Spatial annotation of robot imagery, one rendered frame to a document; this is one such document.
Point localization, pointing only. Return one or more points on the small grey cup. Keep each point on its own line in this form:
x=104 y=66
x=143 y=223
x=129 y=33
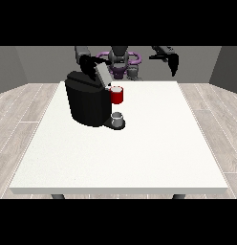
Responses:
x=117 y=120

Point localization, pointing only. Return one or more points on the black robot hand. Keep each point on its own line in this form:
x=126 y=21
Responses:
x=172 y=62
x=88 y=65

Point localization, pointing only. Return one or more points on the black coffee machine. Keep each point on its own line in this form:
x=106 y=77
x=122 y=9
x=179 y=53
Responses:
x=87 y=102

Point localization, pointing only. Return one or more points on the dark table leg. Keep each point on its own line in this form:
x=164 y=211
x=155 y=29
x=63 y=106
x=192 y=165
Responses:
x=58 y=196

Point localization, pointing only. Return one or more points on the small grey coffee pod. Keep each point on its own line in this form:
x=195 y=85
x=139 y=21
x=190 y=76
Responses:
x=133 y=73

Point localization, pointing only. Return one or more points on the red pod holder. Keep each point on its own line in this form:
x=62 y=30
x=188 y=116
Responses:
x=117 y=96

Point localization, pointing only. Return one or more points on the grey robot trunk purple rings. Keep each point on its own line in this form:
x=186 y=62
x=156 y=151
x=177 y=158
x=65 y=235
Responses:
x=118 y=60

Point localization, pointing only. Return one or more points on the pale grey machine lid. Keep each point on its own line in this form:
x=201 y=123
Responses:
x=103 y=75

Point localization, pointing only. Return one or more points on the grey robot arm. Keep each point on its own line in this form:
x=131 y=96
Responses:
x=82 y=51
x=163 y=49

